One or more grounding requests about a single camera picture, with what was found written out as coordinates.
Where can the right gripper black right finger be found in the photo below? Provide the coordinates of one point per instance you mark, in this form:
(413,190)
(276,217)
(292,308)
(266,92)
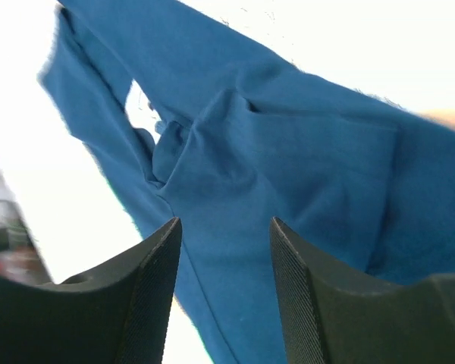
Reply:
(332,313)

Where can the blue t shirt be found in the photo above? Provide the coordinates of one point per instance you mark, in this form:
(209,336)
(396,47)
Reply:
(189,118)

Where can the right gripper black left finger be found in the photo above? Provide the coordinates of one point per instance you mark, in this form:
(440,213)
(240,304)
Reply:
(116,312)

